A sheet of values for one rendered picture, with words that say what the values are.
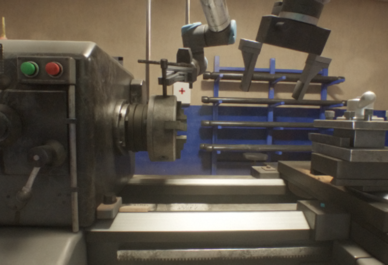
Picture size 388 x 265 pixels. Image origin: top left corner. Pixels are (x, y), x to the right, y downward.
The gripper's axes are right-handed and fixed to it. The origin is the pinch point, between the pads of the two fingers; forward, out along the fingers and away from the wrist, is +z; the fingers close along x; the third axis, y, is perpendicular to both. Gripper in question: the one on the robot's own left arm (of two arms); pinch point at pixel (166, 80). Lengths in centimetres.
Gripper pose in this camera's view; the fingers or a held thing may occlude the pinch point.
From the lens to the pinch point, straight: 75.1
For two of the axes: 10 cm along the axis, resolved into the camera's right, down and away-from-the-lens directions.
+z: -3.7, 4.4, -8.2
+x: -9.3, -1.9, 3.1
